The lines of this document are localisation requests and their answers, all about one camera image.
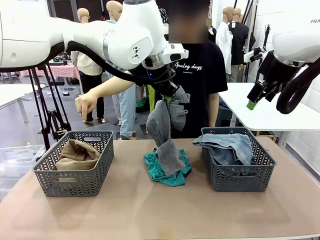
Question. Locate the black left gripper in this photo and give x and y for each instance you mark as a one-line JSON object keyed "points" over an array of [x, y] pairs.
{"points": [[166, 85]]}

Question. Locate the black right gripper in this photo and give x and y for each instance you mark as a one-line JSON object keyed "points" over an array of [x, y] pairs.
{"points": [[280, 72]]}

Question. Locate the grey knit garment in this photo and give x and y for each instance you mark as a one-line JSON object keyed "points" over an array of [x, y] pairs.
{"points": [[162, 120]]}

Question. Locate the light blue denim jeans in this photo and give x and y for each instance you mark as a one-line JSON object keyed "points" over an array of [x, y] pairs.
{"points": [[225, 145]]}

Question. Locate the teal garment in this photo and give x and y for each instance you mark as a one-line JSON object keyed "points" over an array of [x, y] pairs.
{"points": [[160, 175]]}

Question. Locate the beige garment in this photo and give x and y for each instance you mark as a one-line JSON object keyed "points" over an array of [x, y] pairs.
{"points": [[77, 155]]}

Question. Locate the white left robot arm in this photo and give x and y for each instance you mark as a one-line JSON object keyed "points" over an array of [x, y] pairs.
{"points": [[75, 37]]}

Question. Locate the person's left forearm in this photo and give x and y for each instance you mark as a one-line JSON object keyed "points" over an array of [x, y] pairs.
{"points": [[213, 110]]}

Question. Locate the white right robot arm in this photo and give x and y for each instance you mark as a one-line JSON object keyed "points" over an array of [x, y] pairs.
{"points": [[297, 42]]}

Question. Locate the person's right forearm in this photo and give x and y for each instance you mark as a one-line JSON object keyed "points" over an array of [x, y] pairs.
{"points": [[112, 86]]}

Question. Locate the person's right hand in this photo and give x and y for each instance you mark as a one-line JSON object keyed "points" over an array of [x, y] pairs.
{"points": [[86, 102]]}

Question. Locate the lime green trousers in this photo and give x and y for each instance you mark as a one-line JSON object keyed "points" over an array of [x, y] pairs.
{"points": [[151, 97]]}

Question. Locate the large white table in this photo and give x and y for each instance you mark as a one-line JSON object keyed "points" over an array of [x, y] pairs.
{"points": [[262, 117]]}

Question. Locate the person in black t-shirt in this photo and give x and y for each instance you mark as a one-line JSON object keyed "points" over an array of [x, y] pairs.
{"points": [[200, 105]]}

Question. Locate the mannequin in blue fleece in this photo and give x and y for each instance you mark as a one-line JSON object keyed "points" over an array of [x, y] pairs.
{"points": [[127, 110]]}

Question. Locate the dark storage bin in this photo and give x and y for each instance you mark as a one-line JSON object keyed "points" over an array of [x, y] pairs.
{"points": [[225, 116]]}

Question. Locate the mannequin in black shirt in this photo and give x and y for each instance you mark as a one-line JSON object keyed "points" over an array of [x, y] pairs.
{"points": [[238, 42]]}

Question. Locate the black light stand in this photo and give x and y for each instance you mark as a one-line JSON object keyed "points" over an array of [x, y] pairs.
{"points": [[268, 35]]}

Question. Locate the mannequin in white shirt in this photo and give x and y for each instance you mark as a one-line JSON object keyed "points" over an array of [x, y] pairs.
{"points": [[223, 45]]}

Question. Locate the mannequin in cream shirt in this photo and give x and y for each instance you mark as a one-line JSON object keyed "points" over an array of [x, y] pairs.
{"points": [[90, 67]]}

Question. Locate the grey plastic woven basket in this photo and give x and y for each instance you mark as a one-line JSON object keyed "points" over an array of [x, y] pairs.
{"points": [[75, 180], [237, 177]]}

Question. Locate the grey plastic crate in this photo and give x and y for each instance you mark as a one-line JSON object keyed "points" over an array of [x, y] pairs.
{"points": [[67, 91]]}

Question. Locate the table with pink cloth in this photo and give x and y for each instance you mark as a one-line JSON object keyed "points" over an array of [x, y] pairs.
{"points": [[60, 71]]}

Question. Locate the black tripod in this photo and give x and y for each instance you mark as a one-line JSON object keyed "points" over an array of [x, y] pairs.
{"points": [[53, 105]]}

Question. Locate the white desk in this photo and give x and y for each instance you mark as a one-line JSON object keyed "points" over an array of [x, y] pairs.
{"points": [[15, 92]]}

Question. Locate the clear plastic storage box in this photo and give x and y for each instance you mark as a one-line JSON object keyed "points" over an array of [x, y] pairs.
{"points": [[17, 160]]}

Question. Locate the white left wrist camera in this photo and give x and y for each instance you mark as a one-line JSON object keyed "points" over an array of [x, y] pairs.
{"points": [[175, 53]]}

